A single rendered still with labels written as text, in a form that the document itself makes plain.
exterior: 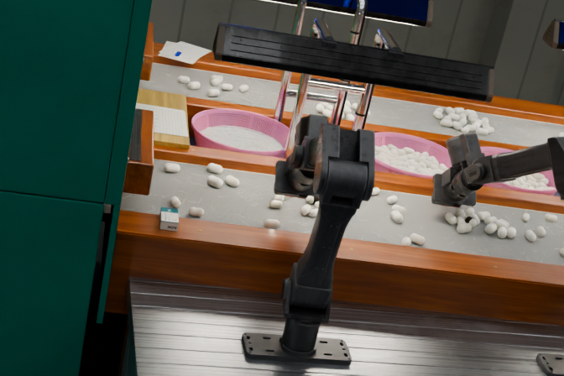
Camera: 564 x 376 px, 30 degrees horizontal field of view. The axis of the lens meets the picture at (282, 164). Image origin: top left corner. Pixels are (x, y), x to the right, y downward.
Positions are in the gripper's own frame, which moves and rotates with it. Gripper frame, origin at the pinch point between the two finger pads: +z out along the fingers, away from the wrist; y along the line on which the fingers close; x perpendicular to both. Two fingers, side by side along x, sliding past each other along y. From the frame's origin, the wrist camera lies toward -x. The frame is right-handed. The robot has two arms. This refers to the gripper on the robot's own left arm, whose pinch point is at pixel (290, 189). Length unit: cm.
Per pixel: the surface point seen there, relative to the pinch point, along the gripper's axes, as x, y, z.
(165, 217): 11.8, 26.4, -9.0
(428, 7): -65, -41, 35
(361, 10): -55, -19, 23
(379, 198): -5.9, -25.4, 18.8
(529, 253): 6, -57, 4
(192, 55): -57, 17, 76
